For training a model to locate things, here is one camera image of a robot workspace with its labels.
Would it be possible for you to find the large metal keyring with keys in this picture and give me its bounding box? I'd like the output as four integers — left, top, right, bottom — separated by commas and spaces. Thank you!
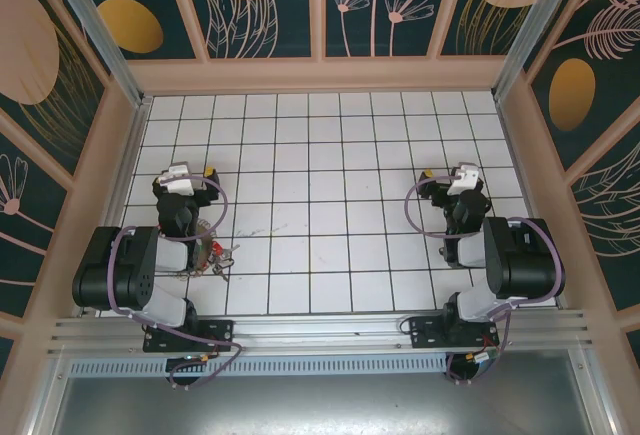
169, 219, 241, 282

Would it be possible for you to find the grey metal sheet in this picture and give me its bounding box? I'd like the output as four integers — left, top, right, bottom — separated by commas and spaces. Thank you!
47, 373, 594, 435

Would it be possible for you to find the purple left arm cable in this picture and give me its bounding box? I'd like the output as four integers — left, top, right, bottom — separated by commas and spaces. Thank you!
107, 177, 245, 389

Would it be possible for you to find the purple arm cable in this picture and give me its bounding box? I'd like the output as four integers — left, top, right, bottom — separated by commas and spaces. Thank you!
107, 177, 245, 389
404, 174, 567, 386

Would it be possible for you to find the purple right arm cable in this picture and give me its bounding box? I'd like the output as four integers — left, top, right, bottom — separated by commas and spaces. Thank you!
404, 174, 567, 386

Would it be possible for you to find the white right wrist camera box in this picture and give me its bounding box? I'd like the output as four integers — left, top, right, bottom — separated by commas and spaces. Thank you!
446, 162, 482, 197

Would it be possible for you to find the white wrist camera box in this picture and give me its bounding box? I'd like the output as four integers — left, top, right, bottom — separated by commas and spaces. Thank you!
159, 162, 197, 194
446, 162, 482, 197

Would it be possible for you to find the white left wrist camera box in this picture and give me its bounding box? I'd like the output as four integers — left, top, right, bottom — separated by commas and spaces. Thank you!
159, 162, 197, 194

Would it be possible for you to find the aluminium side rail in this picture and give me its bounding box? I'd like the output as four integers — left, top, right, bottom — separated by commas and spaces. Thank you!
74, 96, 154, 317
494, 97, 564, 309

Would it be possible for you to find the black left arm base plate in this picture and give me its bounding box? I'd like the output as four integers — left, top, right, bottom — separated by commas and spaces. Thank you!
143, 318, 236, 354

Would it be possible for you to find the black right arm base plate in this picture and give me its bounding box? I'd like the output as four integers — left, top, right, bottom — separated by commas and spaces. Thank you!
408, 315, 501, 351

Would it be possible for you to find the aluminium frame post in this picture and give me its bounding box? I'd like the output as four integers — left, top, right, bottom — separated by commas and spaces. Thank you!
492, 0, 577, 102
39, 0, 154, 109

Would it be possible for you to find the aluminium mounting rail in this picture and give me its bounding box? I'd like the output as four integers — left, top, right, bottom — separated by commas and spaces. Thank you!
47, 308, 597, 357

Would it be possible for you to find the slotted grey cable duct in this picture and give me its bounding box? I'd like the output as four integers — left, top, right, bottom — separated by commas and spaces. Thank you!
67, 356, 450, 377

